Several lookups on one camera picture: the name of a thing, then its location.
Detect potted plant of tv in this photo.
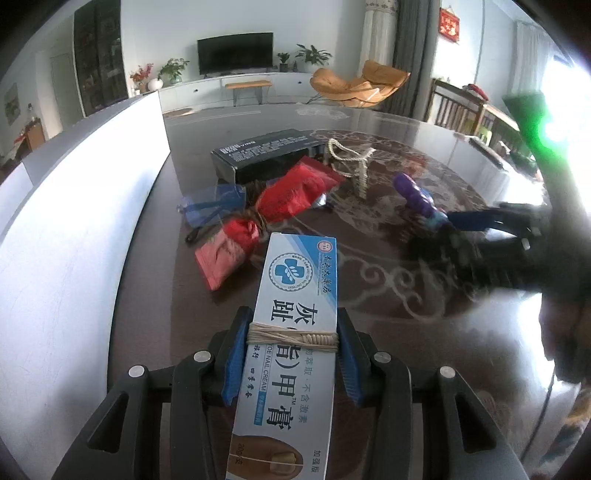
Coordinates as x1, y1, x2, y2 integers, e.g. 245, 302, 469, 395
295, 44, 332, 73
158, 58, 189, 85

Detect blue white cream box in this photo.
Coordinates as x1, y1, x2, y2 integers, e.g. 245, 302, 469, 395
225, 233, 338, 479

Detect grey curtain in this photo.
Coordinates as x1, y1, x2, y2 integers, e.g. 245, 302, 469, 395
388, 0, 440, 120

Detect dark glass display cabinet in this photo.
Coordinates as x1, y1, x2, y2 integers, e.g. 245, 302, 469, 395
73, 0, 128, 116

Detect orange lounge chair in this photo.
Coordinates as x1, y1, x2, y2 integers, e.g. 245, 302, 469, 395
310, 60, 411, 108

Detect pearl hair claw clip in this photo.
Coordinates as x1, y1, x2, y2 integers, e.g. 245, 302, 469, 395
324, 138, 376, 200

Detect red candy wrapper package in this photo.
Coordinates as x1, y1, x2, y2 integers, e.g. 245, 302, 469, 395
194, 156, 345, 291

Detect purple toy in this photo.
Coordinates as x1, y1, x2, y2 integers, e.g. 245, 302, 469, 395
393, 173, 449, 230

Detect black television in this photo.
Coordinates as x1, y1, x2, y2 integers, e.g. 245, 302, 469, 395
197, 32, 273, 76

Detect small potted plant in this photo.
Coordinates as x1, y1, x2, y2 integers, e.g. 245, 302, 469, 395
277, 52, 290, 72

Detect wooden dining chair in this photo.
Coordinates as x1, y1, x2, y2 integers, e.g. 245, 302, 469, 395
424, 79, 485, 136

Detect person's right hand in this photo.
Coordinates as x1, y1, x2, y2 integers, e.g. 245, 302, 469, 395
539, 295, 590, 384

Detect clear blue safety glasses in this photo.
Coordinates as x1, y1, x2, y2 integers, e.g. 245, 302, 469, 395
177, 184, 246, 245

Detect white tv cabinet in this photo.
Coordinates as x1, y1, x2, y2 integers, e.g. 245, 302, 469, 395
159, 72, 317, 113

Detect potted plant left of tv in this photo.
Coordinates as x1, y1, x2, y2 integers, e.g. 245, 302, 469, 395
158, 58, 189, 85

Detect white round vase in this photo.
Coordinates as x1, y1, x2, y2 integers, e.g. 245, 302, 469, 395
147, 78, 163, 92

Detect red wall hanging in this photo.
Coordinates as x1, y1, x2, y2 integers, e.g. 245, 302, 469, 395
439, 8, 460, 43

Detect wooden bench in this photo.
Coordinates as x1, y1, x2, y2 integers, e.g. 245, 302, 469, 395
224, 80, 273, 107

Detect potted plant right of tv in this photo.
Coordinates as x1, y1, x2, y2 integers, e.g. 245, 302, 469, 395
295, 44, 332, 73

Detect red flowers in vase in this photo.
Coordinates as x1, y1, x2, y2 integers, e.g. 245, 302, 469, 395
129, 63, 153, 93

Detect black odor bar box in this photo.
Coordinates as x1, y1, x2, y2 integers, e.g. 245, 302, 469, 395
211, 129, 325, 185

